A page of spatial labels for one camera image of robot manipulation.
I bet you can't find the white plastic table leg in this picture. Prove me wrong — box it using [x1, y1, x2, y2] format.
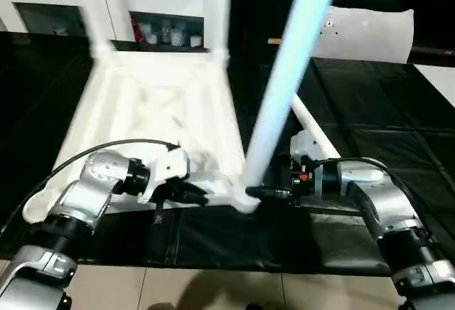
[70, 0, 116, 60]
[212, 0, 233, 60]
[240, 0, 347, 210]
[290, 93, 343, 160]

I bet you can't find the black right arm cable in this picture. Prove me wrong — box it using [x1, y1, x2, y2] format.
[311, 156, 431, 229]

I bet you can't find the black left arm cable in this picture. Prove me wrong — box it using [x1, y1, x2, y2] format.
[0, 138, 183, 236]

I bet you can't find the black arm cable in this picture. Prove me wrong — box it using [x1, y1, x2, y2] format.
[311, 156, 431, 229]
[0, 138, 183, 236]

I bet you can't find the white plastic table top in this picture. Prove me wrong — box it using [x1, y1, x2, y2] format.
[21, 46, 262, 225]

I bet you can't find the flat white board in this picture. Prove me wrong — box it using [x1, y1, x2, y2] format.
[414, 63, 455, 110]

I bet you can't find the white cabinet with glass doors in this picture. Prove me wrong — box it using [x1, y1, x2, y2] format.
[0, 0, 234, 52]

